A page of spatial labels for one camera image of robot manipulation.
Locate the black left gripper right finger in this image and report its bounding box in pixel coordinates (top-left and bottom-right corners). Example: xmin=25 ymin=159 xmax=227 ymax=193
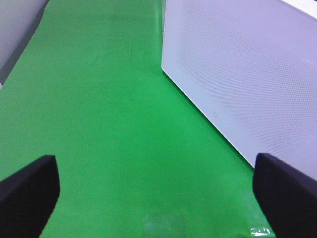
xmin=252 ymin=153 xmax=317 ymax=238

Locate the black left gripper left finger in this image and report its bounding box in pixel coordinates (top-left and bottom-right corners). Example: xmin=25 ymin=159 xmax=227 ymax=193
xmin=0 ymin=155 xmax=60 ymax=238

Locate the white microwave door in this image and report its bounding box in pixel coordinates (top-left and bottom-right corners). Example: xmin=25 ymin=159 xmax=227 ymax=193
xmin=161 ymin=0 xmax=317 ymax=178

